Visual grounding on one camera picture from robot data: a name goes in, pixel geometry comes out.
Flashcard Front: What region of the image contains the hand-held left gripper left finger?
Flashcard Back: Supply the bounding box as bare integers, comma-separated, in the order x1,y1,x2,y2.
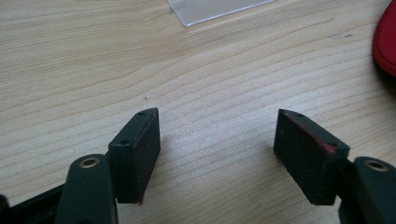
55,106,162,224

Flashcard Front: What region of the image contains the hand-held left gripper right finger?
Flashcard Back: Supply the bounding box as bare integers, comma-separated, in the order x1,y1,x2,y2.
273,108,396,224

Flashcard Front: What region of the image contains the clear plastic sheet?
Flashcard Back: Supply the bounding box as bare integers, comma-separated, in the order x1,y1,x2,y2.
166,0,275,27

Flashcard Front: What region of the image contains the red round case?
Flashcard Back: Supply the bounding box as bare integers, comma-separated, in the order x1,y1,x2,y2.
372,0,396,77

